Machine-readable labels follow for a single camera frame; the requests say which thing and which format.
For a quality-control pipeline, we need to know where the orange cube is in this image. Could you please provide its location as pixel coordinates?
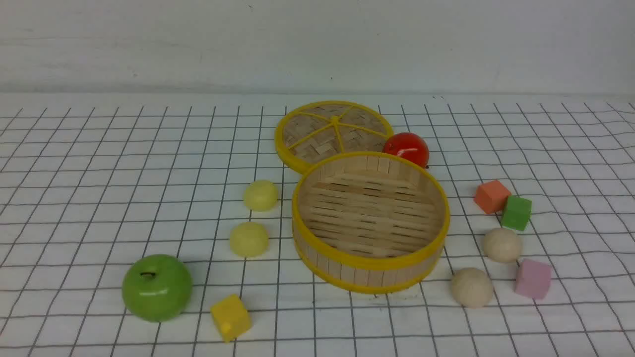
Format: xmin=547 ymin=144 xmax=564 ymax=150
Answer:
xmin=474 ymin=180 xmax=511 ymax=214

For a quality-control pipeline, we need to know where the red tomato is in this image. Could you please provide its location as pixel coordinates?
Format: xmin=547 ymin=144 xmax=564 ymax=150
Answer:
xmin=382 ymin=132 xmax=430 ymax=169

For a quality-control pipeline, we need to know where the pink cube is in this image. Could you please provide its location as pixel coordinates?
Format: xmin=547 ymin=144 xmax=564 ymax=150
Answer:
xmin=514 ymin=258 xmax=553 ymax=300

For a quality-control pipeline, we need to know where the green cube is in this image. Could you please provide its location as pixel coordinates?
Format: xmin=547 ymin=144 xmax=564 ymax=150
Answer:
xmin=501 ymin=196 xmax=532 ymax=232

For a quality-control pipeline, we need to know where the bamboo steamer tray yellow rim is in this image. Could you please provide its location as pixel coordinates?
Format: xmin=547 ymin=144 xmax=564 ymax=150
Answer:
xmin=292 ymin=151 xmax=450 ymax=294

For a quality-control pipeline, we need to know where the beige bun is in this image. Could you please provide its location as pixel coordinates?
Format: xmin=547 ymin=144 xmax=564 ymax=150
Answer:
xmin=483 ymin=228 xmax=522 ymax=263
xmin=450 ymin=267 xmax=494 ymax=309

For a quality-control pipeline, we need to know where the green apple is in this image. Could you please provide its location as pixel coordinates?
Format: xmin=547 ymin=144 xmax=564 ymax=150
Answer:
xmin=121 ymin=254 xmax=193 ymax=322

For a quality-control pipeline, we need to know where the white grid tablecloth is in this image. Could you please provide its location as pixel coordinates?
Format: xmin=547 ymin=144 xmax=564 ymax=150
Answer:
xmin=0 ymin=93 xmax=635 ymax=357

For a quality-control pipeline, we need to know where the yellow bun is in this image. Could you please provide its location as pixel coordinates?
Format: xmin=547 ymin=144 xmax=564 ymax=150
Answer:
xmin=243 ymin=180 xmax=278 ymax=212
xmin=229 ymin=222 xmax=269 ymax=257

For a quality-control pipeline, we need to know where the bamboo steamer lid yellow rim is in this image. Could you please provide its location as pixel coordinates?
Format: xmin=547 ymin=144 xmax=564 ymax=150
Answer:
xmin=274 ymin=100 xmax=394 ymax=174

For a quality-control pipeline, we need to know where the yellow cube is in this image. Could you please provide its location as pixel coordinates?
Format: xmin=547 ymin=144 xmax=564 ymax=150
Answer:
xmin=210 ymin=294 xmax=253 ymax=343

